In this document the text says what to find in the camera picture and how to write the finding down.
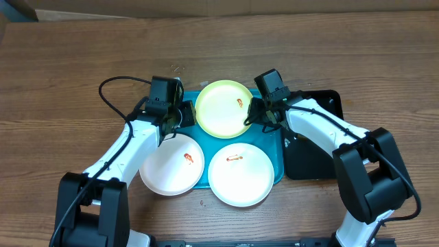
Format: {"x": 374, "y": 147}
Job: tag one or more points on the black water tray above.
{"x": 308, "y": 161}

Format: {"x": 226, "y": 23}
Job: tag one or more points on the turquoise plastic tray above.
{"x": 271, "y": 143}

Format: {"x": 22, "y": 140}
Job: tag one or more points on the yellow plate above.
{"x": 221, "y": 108}

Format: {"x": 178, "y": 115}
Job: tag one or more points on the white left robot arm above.
{"x": 92, "y": 207}

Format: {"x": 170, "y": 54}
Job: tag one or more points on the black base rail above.
{"x": 240, "y": 243}

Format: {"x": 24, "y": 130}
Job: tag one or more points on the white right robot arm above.
{"x": 372, "y": 178}

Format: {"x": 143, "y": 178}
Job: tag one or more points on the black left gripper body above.
{"x": 185, "y": 115}

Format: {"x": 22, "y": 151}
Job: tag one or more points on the white plate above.
{"x": 241, "y": 175}
{"x": 175, "y": 167}

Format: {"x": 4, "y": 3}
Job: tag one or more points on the brown cardboard backboard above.
{"x": 26, "y": 10}

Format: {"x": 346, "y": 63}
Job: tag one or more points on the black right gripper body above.
{"x": 256, "y": 112}

